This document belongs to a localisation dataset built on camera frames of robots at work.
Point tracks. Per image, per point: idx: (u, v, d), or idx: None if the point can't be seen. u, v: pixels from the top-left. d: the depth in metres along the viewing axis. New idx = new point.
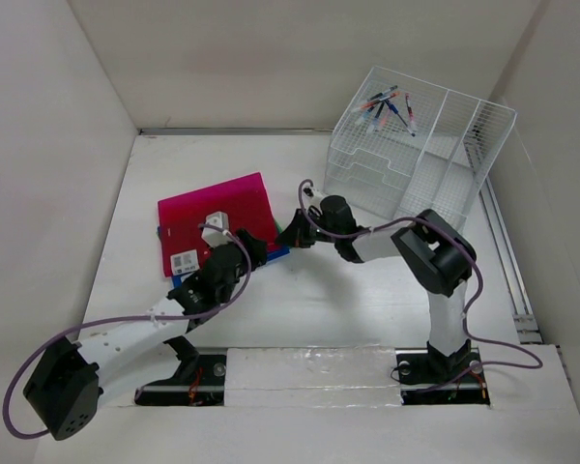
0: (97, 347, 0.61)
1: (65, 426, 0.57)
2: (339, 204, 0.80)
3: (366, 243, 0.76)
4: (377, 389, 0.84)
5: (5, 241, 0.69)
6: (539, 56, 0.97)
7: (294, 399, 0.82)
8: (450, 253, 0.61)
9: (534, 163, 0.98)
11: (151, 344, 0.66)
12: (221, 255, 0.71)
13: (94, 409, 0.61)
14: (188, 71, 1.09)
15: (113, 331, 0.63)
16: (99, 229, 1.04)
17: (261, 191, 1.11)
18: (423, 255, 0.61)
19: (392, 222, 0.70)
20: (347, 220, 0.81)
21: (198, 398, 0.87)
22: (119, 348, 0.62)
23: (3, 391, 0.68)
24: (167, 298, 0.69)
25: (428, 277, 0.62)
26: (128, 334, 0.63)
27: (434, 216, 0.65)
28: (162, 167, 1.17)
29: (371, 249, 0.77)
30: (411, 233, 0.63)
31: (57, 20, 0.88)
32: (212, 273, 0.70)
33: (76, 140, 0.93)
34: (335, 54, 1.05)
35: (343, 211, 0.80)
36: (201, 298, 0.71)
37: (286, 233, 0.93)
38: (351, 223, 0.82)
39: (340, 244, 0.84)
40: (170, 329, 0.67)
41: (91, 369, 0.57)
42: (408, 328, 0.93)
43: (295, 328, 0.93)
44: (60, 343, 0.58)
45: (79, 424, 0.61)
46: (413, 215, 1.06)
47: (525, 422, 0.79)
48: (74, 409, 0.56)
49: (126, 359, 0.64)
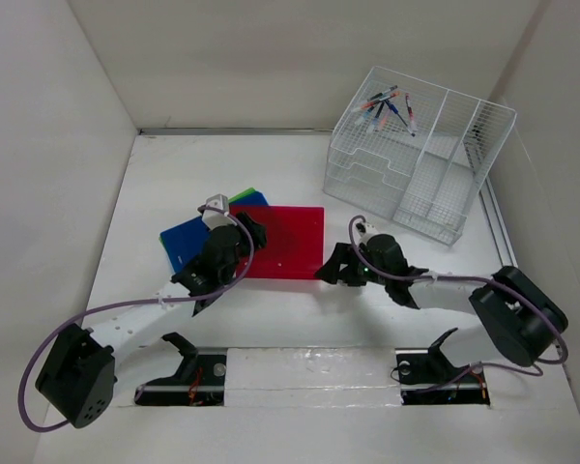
0: (109, 331, 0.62)
1: (83, 413, 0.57)
2: (387, 245, 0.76)
3: (426, 293, 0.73)
4: (377, 388, 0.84)
5: (5, 242, 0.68)
6: (538, 56, 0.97)
7: (293, 399, 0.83)
8: (536, 324, 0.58)
9: (534, 163, 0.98)
11: (160, 327, 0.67)
12: (220, 236, 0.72)
13: (110, 394, 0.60)
14: (188, 70, 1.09)
15: (124, 315, 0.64)
16: (99, 229, 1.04)
17: (317, 225, 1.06)
18: (508, 325, 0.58)
19: (465, 276, 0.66)
20: (397, 261, 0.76)
21: (198, 398, 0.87)
22: (130, 331, 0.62)
23: (3, 391, 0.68)
24: (172, 282, 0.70)
25: (512, 348, 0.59)
26: (138, 318, 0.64)
27: (513, 276, 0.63)
28: (161, 167, 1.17)
29: (432, 300, 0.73)
30: (492, 295, 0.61)
31: (58, 19, 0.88)
32: (213, 254, 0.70)
33: (76, 140, 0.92)
34: (335, 53, 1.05)
35: (391, 249, 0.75)
36: (204, 280, 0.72)
37: (329, 267, 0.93)
38: (400, 262, 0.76)
39: (392, 289, 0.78)
40: (178, 311, 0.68)
41: (106, 352, 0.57)
42: (410, 330, 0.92)
43: (294, 328, 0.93)
44: (70, 331, 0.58)
45: (96, 413, 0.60)
46: (413, 214, 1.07)
47: (525, 422, 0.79)
48: (93, 393, 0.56)
49: (137, 342, 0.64)
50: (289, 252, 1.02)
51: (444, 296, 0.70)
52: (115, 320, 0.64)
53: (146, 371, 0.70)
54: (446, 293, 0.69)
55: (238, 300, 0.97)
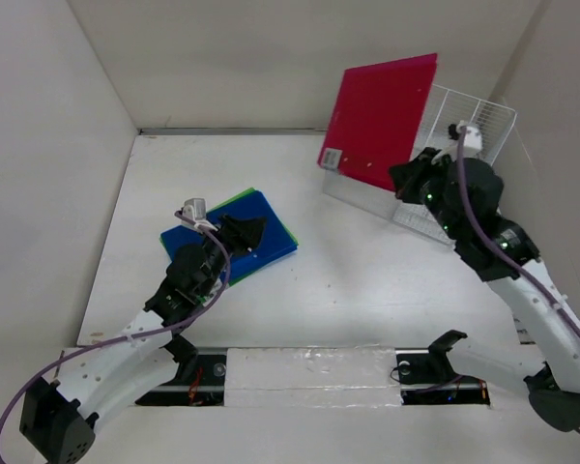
0: (75, 380, 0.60)
1: (64, 458, 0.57)
2: (500, 188, 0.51)
3: (511, 286, 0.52)
4: (377, 388, 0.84)
5: (5, 243, 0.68)
6: (538, 56, 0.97)
7: (293, 399, 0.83)
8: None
9: (534, 163, 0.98)
11: (132, 362, 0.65)
12: (188, 253, 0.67)
13: (93, 435, 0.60)
14: (188, 70, 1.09)
15: (91, 361, 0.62)
16: (99, 230, 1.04)
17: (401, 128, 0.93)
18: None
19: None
20: (522, 243, 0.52)
21: (198, 398, 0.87)
22: (99, 377, 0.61)
23: (2, 393, 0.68)
24: (145, 310, 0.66)
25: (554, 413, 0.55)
26: (107, 361, 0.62)
27: None
28: (162, 166, 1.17)
29: (518, 304, 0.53)
30: None
31: (58, 20, 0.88)
32: (179, 278, 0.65)
33: (75, 139, 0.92)
34: (335, 53, 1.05)
35: (489, 188, 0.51)
36: (180, 303, 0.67)
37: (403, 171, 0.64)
38: (491, 210, 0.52)
39: (460, 240, 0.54)
40: (151, 343, 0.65)
41: (72, 407, 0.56)
42: (411, 328, 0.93)
43: (294, 328, 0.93)
44: (36, 387, 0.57)
45: (81, 451, 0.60)
46: (413, 215, 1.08)
47: (525, 422, 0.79)
48: (68, 442, 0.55)
49: (109, 384, 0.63)
50: (381, 150, 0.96)
51: (518, 303, 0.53)
52: (83, 366, 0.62)
53: (146, 382, 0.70)
54: (524, 303, 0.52)
55: (238, 300, 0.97)
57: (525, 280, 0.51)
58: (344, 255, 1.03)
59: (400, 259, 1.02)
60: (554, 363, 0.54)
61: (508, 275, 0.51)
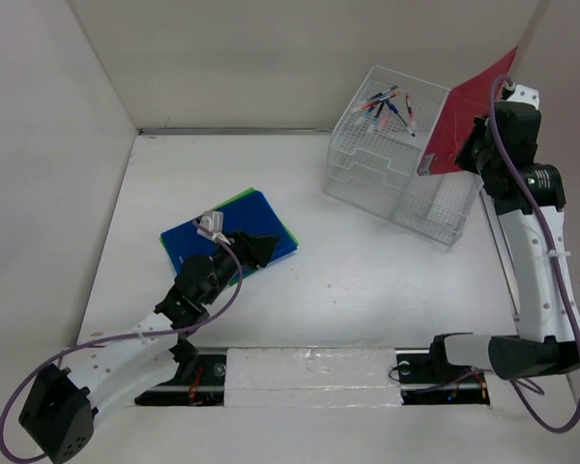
0: (87, 369, 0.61)
1: (62, 451, 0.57)
2: (531, 117, 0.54)
3: (520, 220, 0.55)
4: (377, 388, 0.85)
5: (4, 242, 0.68)
6: (541, 58, 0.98)
7: (293, 399, 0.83)
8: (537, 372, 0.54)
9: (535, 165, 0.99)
11: (139, 359, 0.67)
12: (196, 263, 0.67)
13: (91, 429, 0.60)
14: (188, 70, 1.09)
15: (101, 353, 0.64)
16: (99, 230, 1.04)
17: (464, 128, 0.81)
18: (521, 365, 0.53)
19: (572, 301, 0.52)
20: (554, 187, 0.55)
21: (198, 398, 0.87)
22: (108, 368, 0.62)
23: (2, 392, 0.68)
24: (155, 313, 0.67)
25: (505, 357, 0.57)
26: (116, 355, 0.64)
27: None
28: (162, 166, 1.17)
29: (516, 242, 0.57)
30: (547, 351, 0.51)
31: (59, 20, 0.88)
32: (187, 286, 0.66)
33: (75, 138, 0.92)
34: (337, 54, 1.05)
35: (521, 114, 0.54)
36: (188, 310, 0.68)
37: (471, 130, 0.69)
38: (520, 139, 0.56)
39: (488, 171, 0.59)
40: (157, 342, 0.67)
41: (81, 394, 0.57)
42: (410, 327, 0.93)
43: (292, 328, 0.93)
44: (46, 372, 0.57)
45: (76, 448, 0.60)
46: (413, 215, 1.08)
47: (525, 421, 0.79)
48: (70, 432, 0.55)
49: (116, 376, 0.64)
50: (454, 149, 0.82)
51: (520, 241, 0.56)
52: (94, 358, 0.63)
53: (145, 383, 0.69)
54: (524, 239, 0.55)
55: (238, 301, 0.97)
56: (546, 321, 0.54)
57: (535, 219, 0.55)
58: (344, 255, 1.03)
59: (399, 259, 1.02)
60: (525, 310, 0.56)
61: (519, 209, 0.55)
